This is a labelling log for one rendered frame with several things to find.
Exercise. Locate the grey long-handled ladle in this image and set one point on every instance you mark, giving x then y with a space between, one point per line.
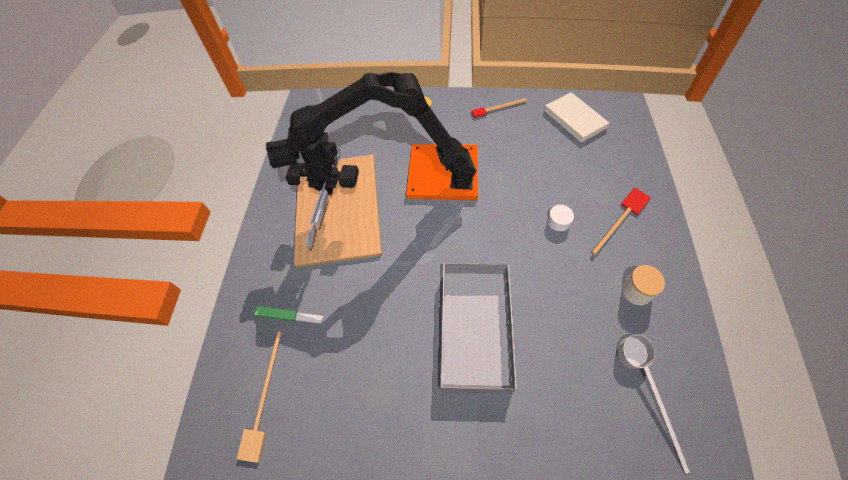
637 352

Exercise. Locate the green and white flat bar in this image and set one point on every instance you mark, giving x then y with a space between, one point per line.
277 313

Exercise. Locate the grey cylinder with orange top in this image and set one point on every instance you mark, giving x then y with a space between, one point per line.
643 285

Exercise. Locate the white short cylinder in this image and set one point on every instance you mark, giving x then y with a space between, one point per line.
560 218

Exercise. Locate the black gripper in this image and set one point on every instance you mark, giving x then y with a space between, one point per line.
317 174

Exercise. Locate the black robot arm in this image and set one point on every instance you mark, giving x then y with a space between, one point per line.
306 133

